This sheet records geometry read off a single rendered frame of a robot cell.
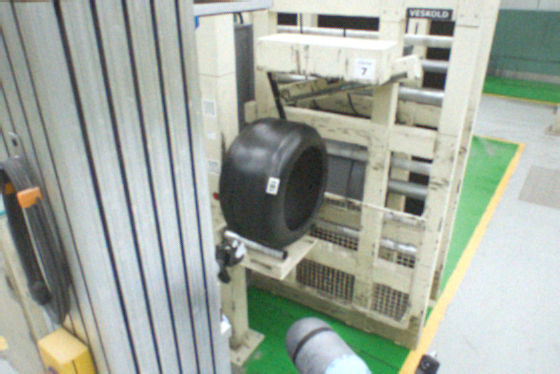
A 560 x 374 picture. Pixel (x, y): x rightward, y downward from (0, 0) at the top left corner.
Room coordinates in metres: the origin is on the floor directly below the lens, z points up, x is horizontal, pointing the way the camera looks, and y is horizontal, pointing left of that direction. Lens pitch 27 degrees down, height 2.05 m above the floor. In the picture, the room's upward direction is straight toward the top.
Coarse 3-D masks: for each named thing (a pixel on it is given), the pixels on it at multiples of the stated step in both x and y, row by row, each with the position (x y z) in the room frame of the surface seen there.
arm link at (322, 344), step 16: (320, 336) 0.65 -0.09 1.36; (336, 336) 0.66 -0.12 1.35; (304, 352) 0.63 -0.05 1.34; (320, 352) 0.62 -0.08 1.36; (336, 352) 0.61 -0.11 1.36; (352, 352) 0.62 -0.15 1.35; (304, 368) 0.61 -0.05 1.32; (320, 368) 0.59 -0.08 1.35; (336, 368) 0.57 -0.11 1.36; (352, 368) 0.57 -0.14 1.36
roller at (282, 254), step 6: (228, 234) 1.73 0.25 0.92; (234, 234) 1.72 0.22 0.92; (234, 240) 1.70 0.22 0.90; (240, 240) 1.68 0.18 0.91; (246, 240) 1.67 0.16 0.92; (252, 246) 1.65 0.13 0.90; (258, 246) 1.63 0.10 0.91; (264, 246) 1.62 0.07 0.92; (264, 252) 1.61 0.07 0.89; (270, 252) 1.60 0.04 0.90; (276, 252) 1.58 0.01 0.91; (282, 252) 1.57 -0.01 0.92; (282, 258) 1.57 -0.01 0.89
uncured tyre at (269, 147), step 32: (256, 128) 1.72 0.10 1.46; (288, 128) 1.69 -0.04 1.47; (224, 160) 1.65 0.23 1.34; (256, 160) 1.56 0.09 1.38; (288, 160) 1.56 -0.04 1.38; (320, 160) 1.86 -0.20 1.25; (224, 192) 1.56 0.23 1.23; (256, 192) 1.49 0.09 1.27; (288, 192) 1.98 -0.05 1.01; (320, 192) 1.84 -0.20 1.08; (256, 224) 1.48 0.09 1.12; (288, 224) 1.81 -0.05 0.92
